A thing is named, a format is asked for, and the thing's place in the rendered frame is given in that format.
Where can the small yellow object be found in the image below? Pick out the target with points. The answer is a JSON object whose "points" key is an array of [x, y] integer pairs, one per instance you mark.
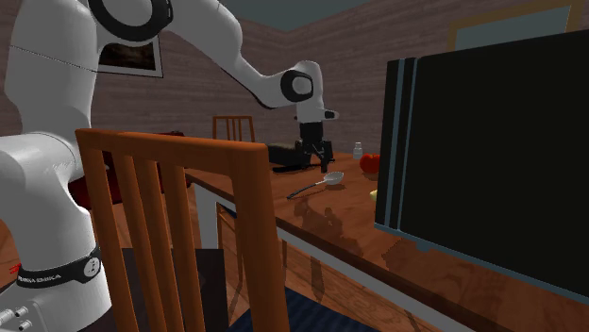
{"points": [[373, 195]]}

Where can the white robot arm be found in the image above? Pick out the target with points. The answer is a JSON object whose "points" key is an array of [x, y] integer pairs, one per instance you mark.
{"points": [[50, 184]]}

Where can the large black box appliance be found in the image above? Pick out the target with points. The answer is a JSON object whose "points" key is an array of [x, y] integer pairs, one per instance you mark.
{"points": [[497, 151]]}

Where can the dark blue rug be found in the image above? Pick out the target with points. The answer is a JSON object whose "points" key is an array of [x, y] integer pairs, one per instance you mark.
{"points": [[317, 317]]}

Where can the white-framed dark wall picture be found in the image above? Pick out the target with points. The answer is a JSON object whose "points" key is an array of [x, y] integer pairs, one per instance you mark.
{"points": [[133, 57]]}

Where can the red tomato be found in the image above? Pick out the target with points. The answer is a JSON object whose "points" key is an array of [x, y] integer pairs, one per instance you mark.
{"points": [[369, 163]]}

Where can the wooden slat-back chair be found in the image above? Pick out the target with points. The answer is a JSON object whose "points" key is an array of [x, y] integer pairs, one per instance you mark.
{"points": [[233, 120], [250, 216]]}

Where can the small white bottle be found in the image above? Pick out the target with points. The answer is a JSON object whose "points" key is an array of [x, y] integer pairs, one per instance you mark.
{"points": [[357, 151]]}

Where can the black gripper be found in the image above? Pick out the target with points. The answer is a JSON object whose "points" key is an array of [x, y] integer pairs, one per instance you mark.
{"points": [[311, 133]]}

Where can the flat black object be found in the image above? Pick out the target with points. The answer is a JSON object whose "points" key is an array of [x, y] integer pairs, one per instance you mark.
{"points": [[285, 155]]}

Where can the red armchair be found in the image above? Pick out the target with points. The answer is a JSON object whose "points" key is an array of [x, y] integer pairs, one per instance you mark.
{"points": [[82, 193]]}

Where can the wooden table with white frame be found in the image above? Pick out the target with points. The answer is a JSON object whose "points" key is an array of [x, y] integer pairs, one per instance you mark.
{"points": [[340, 220]]}

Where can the yellow-framed wall picture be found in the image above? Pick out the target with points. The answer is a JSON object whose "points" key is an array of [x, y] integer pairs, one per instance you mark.
{"points": [[497, 28]]}

